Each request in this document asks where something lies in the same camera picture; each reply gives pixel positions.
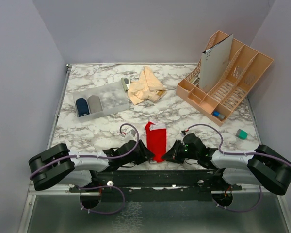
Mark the purple cable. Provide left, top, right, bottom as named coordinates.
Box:
left=29, top=123, right=139, bottom=215
left=181, top=123, right=291, bottom=212

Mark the clear plastic storage box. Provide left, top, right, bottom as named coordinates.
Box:
left=73, top=82, right=129, bottom=122

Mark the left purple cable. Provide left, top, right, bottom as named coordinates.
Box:
left=29, top=123, right=139, bottom=215

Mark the beige underwear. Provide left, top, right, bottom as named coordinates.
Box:
left=128, top=66, right=166, bottom=105

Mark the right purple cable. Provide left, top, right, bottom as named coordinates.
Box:
left=181, top=123, right=291, bottom=212

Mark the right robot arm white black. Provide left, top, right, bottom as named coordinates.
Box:
left=162, top=133, right=291, bottom=195

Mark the green grey eraser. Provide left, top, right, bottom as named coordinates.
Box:
left=235, top=129, right=248, bottom=140

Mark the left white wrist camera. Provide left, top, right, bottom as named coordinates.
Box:
left=124, top=129, right=136, bottom=143

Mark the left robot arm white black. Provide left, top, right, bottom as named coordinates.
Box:
left=28, top=140, right=155, bottom=192

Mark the peach desk organizer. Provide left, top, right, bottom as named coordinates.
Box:
left=176, top=31, right=274, bottom=126

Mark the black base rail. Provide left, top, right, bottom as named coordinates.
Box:
left=69, top=170, right=241, bottom=202

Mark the white folder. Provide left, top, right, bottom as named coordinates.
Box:
left=199, top=34, right=233, bottom=93

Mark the blue capped small bottle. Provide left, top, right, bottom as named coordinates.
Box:
left=212, top=111, right=226, bottom=121

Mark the grey rolled underwear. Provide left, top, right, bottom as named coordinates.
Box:
left=87, top=95, right=103, bottom=114

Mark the aluminium frame rail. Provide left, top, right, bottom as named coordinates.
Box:
left=18, top=64, right=72, bottom=233

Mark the red boxer underwear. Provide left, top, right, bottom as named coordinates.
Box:
left=145, top=121, right=167, bottom=163

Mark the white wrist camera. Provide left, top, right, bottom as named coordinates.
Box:
left=124, top=129, right=136, bottom=143
left=181, top=130, right=187, bottom=137

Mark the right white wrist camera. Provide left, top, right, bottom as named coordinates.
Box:
left=181, top=130, right=187, bottom=137

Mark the navy rolled underwear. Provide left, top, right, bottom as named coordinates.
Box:
left=76, top=98, right=90, bottom=117

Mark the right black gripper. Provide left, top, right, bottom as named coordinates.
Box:
left=162, top=139, right=199, bottom=164

